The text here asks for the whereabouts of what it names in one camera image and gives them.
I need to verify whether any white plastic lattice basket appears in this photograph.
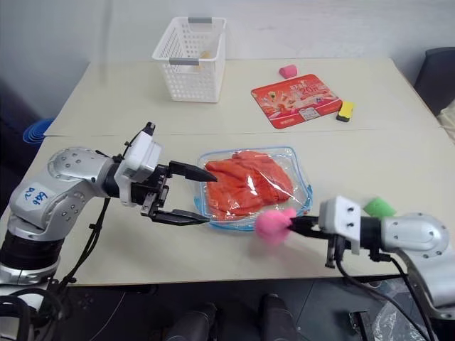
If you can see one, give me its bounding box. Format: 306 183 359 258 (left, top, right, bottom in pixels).
151 16 228 104

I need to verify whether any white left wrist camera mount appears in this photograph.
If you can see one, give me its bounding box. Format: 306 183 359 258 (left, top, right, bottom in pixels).
118 122 164 207

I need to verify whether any crumpled clear plastic bag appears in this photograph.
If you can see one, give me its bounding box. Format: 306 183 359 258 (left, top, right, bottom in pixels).
375 301 429 341

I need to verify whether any orange cloth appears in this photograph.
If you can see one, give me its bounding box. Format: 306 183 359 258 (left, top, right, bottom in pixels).
203 150 295 220

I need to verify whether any blue ribbed plastic object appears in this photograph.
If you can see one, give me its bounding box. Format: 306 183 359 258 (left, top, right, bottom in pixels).
22 117 55 144

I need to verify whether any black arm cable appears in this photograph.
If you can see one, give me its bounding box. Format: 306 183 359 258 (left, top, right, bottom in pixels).
58 197 112 287
336 254 440 341

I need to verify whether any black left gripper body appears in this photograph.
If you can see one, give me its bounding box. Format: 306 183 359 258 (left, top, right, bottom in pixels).
130 163 171 222

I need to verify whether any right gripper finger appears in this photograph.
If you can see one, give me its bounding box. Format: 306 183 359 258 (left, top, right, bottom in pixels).
289 226 328 240
289 215 321 227

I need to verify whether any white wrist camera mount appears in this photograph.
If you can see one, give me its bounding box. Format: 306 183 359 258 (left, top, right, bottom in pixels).
317 195 364 256
118 122 164 207

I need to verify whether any red snack packet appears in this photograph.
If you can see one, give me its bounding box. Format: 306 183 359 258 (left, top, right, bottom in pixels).
250 73 341 129

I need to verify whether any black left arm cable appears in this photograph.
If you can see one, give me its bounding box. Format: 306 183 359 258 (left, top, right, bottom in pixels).
58 197 112 287

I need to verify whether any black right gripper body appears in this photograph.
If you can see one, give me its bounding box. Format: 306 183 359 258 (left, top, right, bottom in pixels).
318 227 352 269

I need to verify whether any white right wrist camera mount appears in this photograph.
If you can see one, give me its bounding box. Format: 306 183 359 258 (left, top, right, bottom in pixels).
317 195 364 256

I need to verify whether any robot torso with black straps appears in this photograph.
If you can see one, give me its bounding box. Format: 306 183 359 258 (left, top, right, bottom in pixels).
0 275 74 341

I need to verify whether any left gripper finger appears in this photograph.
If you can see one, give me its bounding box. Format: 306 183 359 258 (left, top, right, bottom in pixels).
168 160 218 183
155 208 212 227

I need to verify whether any pink fluffy pompom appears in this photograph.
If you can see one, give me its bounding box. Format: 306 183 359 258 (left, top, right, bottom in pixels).
255 207 296 245

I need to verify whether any pink wedge block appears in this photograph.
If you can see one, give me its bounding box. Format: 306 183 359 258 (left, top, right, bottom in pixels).
277 64 299 79

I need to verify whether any yellow and black eraser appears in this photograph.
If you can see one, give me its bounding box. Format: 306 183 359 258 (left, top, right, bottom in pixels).
335 100 356 124

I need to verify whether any clear plastic zip pouch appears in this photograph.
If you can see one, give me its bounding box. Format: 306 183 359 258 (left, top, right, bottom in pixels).
193 144 316 234

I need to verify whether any dark rounded shape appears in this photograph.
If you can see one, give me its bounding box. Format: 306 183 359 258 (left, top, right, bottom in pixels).
165 301 218 341
258 293 305 341

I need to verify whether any black chair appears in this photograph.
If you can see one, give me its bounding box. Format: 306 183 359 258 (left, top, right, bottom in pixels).
413 47 455 117

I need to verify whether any green block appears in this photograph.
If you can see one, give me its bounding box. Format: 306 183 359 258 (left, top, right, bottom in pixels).
362 197 397 219

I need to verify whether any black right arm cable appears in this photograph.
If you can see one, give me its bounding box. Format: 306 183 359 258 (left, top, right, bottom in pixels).
336 254 440 341

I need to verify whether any small black floor object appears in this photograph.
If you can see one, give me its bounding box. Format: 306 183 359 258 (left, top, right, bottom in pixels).
349 310 373 341

